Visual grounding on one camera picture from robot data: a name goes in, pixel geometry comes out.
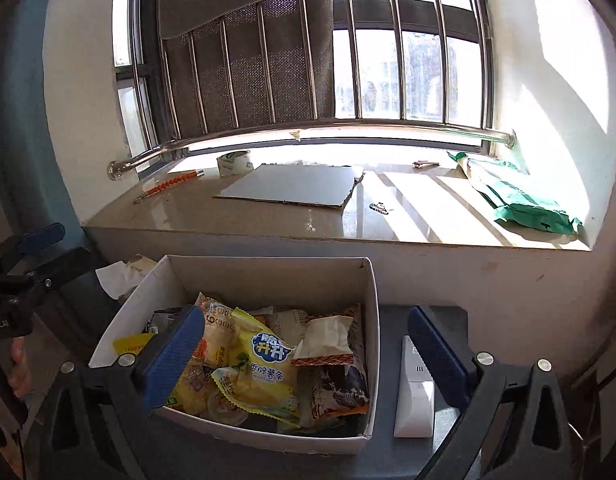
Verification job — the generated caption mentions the yellow potato chip bag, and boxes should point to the yellow potato chip bag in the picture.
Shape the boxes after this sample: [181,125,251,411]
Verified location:
[212,308,300,428]

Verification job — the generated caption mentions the left hand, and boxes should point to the left hand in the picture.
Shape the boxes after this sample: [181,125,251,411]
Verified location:
[9,337,32,399]

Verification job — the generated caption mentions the olive yellow snack packet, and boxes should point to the olive yellow snack packet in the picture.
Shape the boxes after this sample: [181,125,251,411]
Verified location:
[166,359,215,416]

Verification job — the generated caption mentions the grey flat board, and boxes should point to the grey flat board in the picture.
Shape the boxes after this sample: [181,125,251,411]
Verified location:
[217,164,364,209]

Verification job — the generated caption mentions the steel window guard rail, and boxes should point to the steel window guard rail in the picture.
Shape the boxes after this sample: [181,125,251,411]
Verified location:
[107,0,516,181]

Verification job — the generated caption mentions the teal curtain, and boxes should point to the teal curtain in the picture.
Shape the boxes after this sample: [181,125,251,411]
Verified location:
[0,0,86,248]

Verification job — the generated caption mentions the waffle pattern cream packet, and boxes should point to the waffle pattern cream packet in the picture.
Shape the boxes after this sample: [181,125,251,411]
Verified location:
[292,315,354,367]

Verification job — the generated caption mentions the bread bun packet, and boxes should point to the bread bun packet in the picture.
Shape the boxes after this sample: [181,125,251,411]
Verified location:
[193,292,234,368]

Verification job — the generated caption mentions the white long snack packet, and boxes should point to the white long snack packet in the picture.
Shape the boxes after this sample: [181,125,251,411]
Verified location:
[250,306,308,347]

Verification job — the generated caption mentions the tape roll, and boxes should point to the tape roll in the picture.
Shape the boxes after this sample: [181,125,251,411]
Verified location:
[216,150,254,178]

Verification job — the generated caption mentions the green plastic bag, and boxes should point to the green plastic bag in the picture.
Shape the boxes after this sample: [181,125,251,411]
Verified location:
[448,152,581,236]

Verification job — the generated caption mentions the small metal clip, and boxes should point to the small metal clip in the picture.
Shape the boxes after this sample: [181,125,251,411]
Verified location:
[369,203,389,216]

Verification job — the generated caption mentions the dark seaweed packet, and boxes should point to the dark seaweed packet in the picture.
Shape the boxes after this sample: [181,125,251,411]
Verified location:
[142,308,181,335]

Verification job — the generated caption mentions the coconut picture snack packet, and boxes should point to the coconut picture snack packet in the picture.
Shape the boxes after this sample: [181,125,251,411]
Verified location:
[309,364,370,422]

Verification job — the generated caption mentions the tissue pack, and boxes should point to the tissue pack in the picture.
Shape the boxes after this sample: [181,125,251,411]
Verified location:
[95,255,156,300]

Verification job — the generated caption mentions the white cardboard box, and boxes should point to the white cardboard box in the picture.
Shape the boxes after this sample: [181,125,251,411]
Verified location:
[90,255,380,454]

